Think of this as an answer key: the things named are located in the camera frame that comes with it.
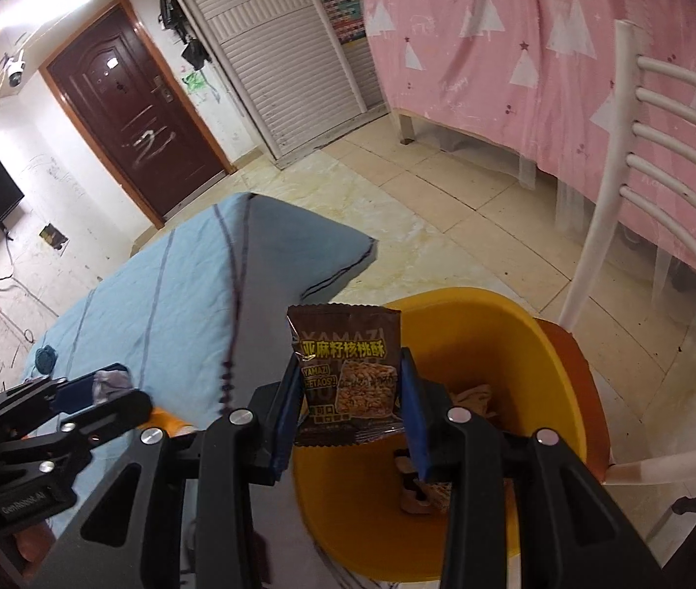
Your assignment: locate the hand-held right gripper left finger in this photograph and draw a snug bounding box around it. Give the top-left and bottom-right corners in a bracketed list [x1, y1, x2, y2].
[28, 352, 303, 589]

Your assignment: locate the white slatted chair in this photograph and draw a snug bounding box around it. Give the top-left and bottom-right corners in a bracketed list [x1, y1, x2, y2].
[532, 20, 696, 589]

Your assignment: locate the brown snack packet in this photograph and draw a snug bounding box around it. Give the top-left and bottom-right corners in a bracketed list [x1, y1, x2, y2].
[286, 303, 407, 448]

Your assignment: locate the yellow plastic bin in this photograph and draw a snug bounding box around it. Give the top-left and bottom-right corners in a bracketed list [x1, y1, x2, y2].
[292, 287, 588, 584]

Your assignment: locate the white louvred wardrobe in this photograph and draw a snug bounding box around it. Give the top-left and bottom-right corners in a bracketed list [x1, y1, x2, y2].
[154, 0, 389, 169]

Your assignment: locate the colourful grid poster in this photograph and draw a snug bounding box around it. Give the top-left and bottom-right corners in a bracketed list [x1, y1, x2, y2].
[305, 0, 367, 47]

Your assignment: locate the wooden bunk bed frame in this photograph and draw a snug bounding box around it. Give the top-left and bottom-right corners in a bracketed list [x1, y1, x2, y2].
[390, 104, 422, 145]

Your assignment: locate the large black hanging bag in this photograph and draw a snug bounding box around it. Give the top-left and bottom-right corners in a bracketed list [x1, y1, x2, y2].
[159, 0, 186, 31]

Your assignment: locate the pink tree print curtain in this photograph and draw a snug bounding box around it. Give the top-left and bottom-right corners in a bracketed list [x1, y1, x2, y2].
[357, 0, 696, 295]

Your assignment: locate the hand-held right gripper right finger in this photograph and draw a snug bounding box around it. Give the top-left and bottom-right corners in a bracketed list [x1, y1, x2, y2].
[398, 348, 674, 589]

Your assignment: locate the dark brown door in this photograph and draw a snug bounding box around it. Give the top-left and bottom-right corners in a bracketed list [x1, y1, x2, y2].
[39, 0, 235, 231]

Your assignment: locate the small black hanging bag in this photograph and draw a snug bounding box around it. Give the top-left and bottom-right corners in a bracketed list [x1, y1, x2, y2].
[181, 37, 212, 70]

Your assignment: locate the white security camera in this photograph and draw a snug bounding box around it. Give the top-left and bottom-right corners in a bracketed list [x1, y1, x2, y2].
[2, 52, 28, 88]

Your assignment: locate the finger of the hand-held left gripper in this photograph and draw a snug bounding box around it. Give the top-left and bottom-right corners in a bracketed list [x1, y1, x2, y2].
[0, 373, 101, 434]
[0, 389, 153, 492]

